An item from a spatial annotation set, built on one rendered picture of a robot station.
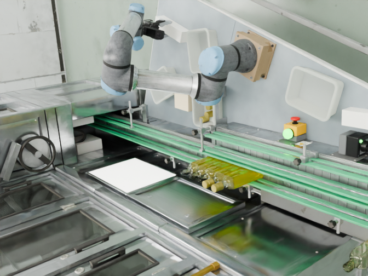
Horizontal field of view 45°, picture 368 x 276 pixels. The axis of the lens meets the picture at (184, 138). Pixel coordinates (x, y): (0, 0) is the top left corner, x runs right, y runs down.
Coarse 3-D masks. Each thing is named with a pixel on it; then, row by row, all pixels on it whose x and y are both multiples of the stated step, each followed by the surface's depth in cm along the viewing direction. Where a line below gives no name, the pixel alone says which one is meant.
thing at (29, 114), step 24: (0, 96) 298; (24, 96) 286; (48, 96) 282; (0, 120) 236; (24, 120) 246; (48, 120) 254; (0, 144) 241; (48, 144) 256; (72, 144) 266; (0, 168) 243; (48, 168) 259
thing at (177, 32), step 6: (156, 18) 247; (162, 18) 246; (168, 18) 248; (168, 24) 240; (174, 24) 241; (168, 30) 241; (174, 30) 237; (180, 30) 235; (186, 30) 236; (174, 36) 239; (180, 36) 235; (180, 42) 236
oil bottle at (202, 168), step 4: (216, 160) 210; (220, 160) 210; (204, 164) 206; (208, 164) 206; (212, 164) 206; (216, 164) 206; (200, 168) 203; (204, 168) 202; (200, 172) 202; (204, 172) 202
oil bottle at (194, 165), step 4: (196, 160) 211; (200, 160) 211; (204, 160) 211; (208, 160) 210; (212, 160) 212; (192, 164) 207; (196, 164) 206; (200, 164) 207; (192, 168) 206; (196, 168) 206
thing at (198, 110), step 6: (192, 102) 235; (192, 108) 236; (198, 108) 237; (204, 108) 239; (192, 114) 237; (198, 114) 238; (198, 120) 239; (210, 120) 238; (198, 126) 236; (204, 126) 232
